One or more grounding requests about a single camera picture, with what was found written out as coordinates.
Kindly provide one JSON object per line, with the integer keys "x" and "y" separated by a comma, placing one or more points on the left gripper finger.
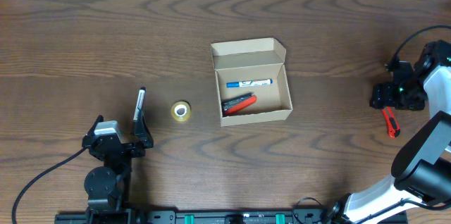
{"x": 98, "y": 120}
{"x": 141, "y": 131}

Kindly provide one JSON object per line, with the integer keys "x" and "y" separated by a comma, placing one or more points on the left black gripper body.
{"x": 136, "y": 151}

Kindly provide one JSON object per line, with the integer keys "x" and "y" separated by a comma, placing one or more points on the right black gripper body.
{"x": 406, "y": 94}

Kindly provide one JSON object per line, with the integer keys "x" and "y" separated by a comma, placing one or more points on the red utility knife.
{"x": 393, "y": 127}

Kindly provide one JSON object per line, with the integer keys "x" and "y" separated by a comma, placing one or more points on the black marker pen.
{"x": 139, "y": 103}

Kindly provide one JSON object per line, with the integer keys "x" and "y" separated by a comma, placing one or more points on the red stapler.
{"x": 236, "y": 104}

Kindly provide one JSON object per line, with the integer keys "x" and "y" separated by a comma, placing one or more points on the blue marker pen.
{"x": 249, "y": 83}

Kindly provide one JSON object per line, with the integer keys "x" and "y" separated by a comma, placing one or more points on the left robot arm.
{"x": 108, "y": 186}

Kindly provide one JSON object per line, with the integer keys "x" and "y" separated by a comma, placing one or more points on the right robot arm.
{"x": 419, "y": 176}

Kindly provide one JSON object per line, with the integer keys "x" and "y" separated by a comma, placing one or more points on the yellow tape roll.
{"x": 181, "y": 111}

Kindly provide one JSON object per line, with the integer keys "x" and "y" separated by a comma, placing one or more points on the open cardboard box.
{"x": 252, "y": 59}

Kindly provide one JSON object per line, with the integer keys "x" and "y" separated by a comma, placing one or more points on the black mounting rail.
{"x": 172, "y": 217}

